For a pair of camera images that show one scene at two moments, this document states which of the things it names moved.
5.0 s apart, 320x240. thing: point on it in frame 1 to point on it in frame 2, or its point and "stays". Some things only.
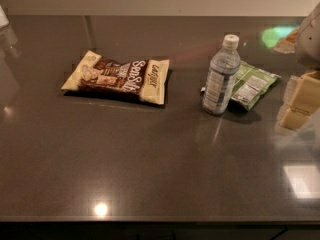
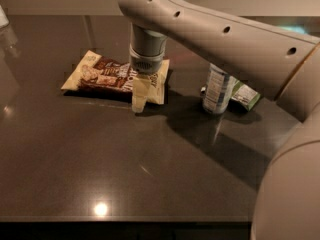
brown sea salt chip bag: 143,79 stays
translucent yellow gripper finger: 300,102 to 146,56
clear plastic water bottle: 220,80 stays
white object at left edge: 4,22 stays
